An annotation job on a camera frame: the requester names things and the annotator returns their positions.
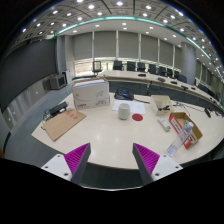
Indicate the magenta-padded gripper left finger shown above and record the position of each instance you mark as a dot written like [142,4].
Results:
[78,160]

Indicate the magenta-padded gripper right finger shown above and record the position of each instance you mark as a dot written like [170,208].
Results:
[146,160]

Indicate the flat brown cardboard sheet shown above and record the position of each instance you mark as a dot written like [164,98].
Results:
[63,124]

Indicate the small white rectangular block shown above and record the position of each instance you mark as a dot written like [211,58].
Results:
[164,124]

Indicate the open brown box, red side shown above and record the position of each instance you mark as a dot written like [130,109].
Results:
[178,130]

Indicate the flat round red coaster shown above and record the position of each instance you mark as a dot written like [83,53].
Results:
[137,117]

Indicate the white printed paper sheet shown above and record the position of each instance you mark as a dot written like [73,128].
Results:
[136,107]

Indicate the black desktop device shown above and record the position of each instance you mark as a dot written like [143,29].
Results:
[57,108]

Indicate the white open organizer box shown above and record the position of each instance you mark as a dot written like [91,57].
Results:
[158,103]

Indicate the large white cardboard box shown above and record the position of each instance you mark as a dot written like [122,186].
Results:
[90,94]

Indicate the black desk phone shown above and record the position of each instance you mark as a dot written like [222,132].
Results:
[124,94]

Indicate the grey box monitor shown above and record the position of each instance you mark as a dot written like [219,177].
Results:
[58,81]

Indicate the long curved conference desk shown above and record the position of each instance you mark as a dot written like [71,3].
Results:
[133,76]

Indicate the row of black office chairs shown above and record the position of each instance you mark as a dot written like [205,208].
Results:
[131,66]

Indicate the round recessed ceiling lights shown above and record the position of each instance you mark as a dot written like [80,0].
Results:
[91,6]

